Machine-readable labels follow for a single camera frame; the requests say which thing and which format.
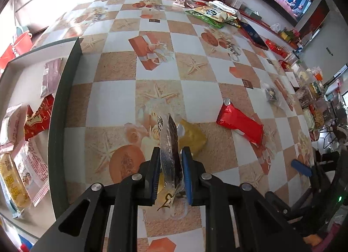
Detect low white cabinet red top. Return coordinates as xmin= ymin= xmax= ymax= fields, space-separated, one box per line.
xmin=228 ymin=0 xmax=302 ymax=51

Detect printed tablecloth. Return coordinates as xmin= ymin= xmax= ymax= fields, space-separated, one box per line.
xmin=30 ymin=0 xmax=317 ymax=252

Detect yellow cake packet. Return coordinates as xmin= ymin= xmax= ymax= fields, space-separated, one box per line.
xmin=0 ymin=152 xmax=32 ymax=218

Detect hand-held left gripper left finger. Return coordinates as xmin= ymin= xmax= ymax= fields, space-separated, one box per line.
xmin=30 ymin=147 xmax=161 ymax=252

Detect red patterned snack packets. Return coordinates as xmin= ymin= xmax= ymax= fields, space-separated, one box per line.
xmin=265 ymin=39 xmax=289 ymax=58

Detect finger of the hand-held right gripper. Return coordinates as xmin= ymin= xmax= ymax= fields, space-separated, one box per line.
xmin=290 ymin=159 xmax=317 ymax=180

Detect pink printed snack packet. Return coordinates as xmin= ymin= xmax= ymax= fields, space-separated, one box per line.
xmin=12 ymin=139 xmax=51 ymax=207

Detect black chair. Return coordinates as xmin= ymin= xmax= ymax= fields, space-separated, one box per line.
xmin=317 ymin=121 xmax=348 ymax=157

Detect glass jar of dried goods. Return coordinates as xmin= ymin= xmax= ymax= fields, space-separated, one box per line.
xmin=296 ymin=86 xmax=313 ymax=105

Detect grey box white inside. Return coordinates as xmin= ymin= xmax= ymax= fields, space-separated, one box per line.
xmin=0 ymin=37 xmax=82 ymax=242

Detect orange red snack packet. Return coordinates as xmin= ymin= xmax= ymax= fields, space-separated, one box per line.
xmin=187 ymin=0 xmax=210 ymax=9

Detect dark blue snack packet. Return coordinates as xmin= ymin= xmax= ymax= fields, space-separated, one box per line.
xmin=239 ymin=22 xmax=268 ymax=50

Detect green and white snack packet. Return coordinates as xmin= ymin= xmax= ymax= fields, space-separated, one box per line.
xmin=185 ymin=5 xmax=237 ymax=28

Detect yellow snack packet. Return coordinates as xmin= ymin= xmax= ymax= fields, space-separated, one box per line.
xmin=175 ymin=118 xmax=208 ymax=157

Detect red gold snack packet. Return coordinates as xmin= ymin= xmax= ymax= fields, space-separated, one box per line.
xmin=24 ymin=95 xmax=55 ymax=141

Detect silver clear snack packet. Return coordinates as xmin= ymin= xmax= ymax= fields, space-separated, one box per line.
xmin=157 ymin=114 xmax=185 ymax=210

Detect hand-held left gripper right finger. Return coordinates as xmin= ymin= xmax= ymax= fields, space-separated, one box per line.
xmin=182 ymin=146 xmax=313 ymax=252

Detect pink silver snack packet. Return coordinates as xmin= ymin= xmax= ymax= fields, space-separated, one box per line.
xmin=40 ymin=58 xmax=64 ymax=98

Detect clear packet of dark snacks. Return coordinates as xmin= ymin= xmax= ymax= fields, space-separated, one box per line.
xmin=261 ymin=83 xmax=286 ymax=108

